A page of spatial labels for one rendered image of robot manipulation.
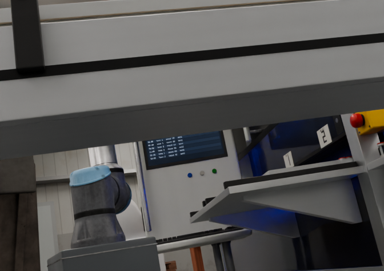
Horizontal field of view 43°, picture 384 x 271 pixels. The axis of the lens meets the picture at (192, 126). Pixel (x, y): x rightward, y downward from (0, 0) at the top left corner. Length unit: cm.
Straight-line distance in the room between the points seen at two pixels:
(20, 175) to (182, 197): 236
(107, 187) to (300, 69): 97
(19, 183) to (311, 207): 329
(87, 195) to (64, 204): 734
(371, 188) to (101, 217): 75
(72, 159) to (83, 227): 757
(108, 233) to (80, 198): 13
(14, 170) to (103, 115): 398
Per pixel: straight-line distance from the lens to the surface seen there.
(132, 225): 488
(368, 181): 145
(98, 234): 134
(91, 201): 137
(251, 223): 192
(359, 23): 54
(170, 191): 231
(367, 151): 146
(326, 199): 149
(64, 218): 868
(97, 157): 154
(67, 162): 889
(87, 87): 45
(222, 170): 234
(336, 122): 155
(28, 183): 444
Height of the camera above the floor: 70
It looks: 16 degrees up
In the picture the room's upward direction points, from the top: 11 degrees counter-clockwise
